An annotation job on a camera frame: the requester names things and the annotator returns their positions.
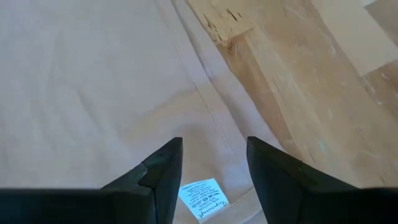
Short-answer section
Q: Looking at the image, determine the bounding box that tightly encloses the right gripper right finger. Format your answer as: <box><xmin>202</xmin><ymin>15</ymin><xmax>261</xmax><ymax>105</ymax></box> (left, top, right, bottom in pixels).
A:
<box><xmin>246</xmin><ymin>136</ymin><xmax>359</xmax><ymax>224</ymax></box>

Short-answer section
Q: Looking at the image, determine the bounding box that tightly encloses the plain pink towel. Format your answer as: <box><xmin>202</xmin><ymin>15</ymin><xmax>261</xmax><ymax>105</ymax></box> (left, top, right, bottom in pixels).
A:
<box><xmin>0</xmin><ymin>0</ymin><xmax>282</xmax><ymax>224</ymax></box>

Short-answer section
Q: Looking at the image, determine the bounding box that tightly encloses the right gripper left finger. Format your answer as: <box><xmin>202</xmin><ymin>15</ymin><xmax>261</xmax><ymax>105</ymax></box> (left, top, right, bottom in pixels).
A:
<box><xmin>99</xmin><ymin>136</ymin><xmax>184</xmax><ymax>224</ymax></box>

